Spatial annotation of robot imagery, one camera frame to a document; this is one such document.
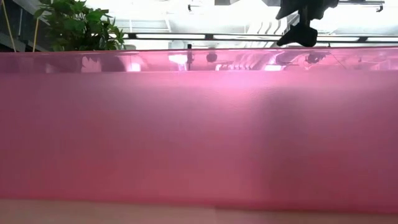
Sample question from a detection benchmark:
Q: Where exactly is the green leafy plant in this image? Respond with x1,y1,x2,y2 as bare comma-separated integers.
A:
33,0,127,52

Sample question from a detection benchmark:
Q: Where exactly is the red translucent plastic basket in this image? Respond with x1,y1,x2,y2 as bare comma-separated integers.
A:
0,46,398,215

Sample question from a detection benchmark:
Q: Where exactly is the long ceiling light rail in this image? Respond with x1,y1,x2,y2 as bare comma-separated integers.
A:
119,32,398,44

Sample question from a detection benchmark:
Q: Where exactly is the thin yellow pole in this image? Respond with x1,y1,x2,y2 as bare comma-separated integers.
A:
32,17,40,53
1,0,17,53

